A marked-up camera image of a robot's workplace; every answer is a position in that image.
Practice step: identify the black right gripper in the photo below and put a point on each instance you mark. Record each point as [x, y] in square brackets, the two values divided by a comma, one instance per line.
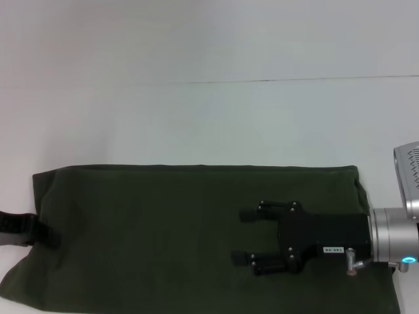
[324, 235]

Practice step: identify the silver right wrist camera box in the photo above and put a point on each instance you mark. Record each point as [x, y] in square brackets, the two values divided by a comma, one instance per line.
[409, 180]

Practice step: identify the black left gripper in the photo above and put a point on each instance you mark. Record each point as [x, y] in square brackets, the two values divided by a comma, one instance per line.
[14, 227]

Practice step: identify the dark green FREE print t-shirt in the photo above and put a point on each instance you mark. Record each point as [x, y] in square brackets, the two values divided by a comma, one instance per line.
[163, 245]

